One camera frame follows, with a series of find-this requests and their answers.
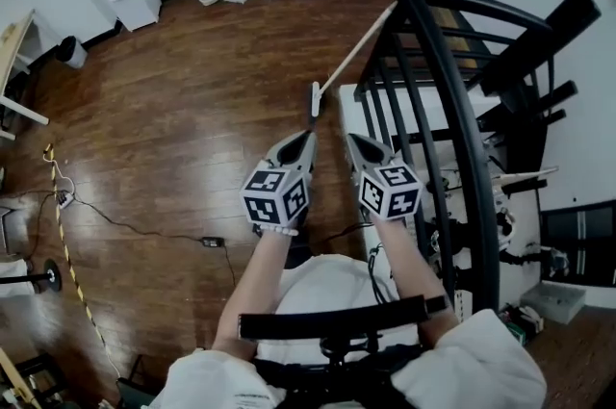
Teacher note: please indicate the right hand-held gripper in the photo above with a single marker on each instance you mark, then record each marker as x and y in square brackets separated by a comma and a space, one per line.
[385, 195]

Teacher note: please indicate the black wristband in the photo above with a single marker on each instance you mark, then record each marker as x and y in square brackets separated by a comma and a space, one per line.
[437, 304]

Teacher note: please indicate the white and black machine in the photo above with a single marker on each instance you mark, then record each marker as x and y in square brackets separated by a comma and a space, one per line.
[506, 229]

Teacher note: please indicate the black staircase post and treads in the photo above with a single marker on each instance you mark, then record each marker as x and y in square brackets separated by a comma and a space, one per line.
[572, 17]

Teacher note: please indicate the person's left forearm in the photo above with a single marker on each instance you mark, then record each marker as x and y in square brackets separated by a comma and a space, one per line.
[255, 282]

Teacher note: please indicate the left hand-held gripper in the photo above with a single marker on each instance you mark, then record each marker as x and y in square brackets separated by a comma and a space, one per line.
[269, 200]

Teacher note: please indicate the person's white shirt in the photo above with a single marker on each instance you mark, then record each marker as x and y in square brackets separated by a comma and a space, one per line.
[327, 282]

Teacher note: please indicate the green box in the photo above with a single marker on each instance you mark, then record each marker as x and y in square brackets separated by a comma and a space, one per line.
[515, 332]

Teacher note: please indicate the black chest harness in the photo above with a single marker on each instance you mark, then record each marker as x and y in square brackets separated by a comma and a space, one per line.
[332, 320]

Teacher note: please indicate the black round base stand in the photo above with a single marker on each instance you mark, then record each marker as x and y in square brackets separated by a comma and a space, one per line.
[52, 274]

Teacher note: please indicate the black power adapter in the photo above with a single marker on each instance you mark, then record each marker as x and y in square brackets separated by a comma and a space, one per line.
[213, 242]

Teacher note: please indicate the black metal stair railing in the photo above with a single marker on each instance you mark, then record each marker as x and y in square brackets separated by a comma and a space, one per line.
[462, 118]

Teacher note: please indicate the yellow and black striped tape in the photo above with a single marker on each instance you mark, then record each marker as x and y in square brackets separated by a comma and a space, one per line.
[68, 253]

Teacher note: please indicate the person's right forearm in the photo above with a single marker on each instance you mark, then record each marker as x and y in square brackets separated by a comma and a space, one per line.
[409, 263]

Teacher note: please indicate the grey box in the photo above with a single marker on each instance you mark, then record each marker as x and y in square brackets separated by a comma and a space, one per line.
[553, 301]

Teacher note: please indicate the white board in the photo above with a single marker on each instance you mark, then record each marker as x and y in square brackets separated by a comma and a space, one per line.
[524, 175]

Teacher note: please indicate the black cabinet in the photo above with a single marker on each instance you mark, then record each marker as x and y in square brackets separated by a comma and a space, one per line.
[577, 243]

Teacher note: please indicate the white power strip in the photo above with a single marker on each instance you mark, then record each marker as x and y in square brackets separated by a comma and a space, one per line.
[65, 199]

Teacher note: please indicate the light wooden desk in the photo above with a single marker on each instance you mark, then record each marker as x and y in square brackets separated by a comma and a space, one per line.
[12, 46]

